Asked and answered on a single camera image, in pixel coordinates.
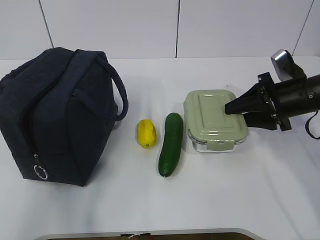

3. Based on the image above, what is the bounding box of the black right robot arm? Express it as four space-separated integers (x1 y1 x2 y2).
225 63 320 132

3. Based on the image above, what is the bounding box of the dark green cucumber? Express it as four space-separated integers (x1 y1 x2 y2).
158 112 184 178

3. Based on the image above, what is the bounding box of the navy blue lunch bag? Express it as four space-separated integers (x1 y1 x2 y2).
0 47 129 187

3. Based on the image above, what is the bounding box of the silver zipper pull ring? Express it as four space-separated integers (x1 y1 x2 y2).
33 164 49 180

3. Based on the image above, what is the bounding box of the yellow lemon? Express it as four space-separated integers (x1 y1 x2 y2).
137 119 157 149

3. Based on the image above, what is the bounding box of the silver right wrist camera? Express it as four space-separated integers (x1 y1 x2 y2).
270 49 295 82

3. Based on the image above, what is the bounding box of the green lid glass container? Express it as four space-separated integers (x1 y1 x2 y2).
183 89 248 153

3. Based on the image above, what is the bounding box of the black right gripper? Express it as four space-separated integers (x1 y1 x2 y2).
225 72 292 132

